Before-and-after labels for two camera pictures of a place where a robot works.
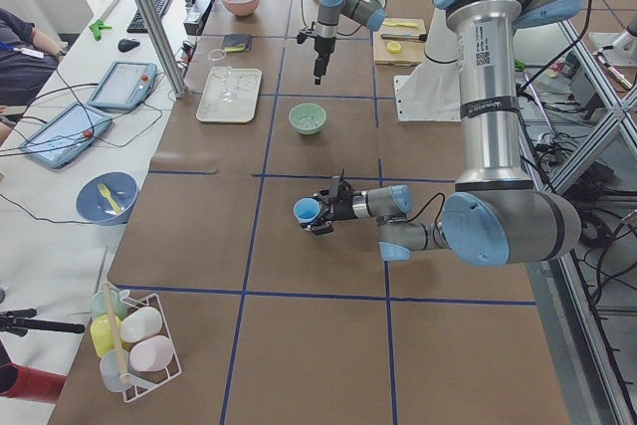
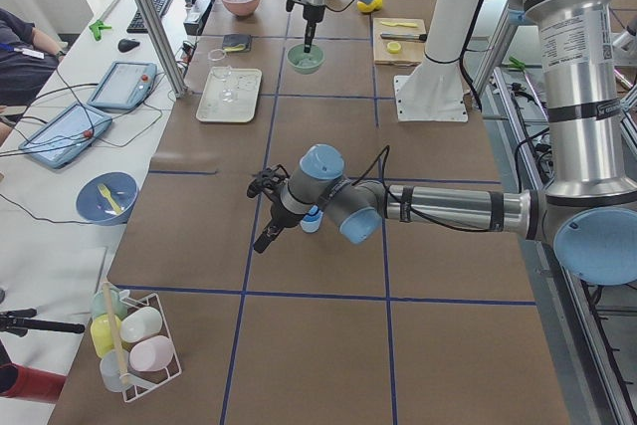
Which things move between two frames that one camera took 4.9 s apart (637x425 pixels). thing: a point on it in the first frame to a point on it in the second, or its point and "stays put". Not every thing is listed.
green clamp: x=97 y=28 stays put
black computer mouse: x=125 y=45 stays put
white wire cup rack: x=172 y=371 stays put
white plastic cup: x=140 y=323 stays put
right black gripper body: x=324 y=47 to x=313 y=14
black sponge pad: x=236 y=42 stays put
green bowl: x=308 y=117 to x=306 y=63
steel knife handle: x=411 y=37 stays put
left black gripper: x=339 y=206 to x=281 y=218
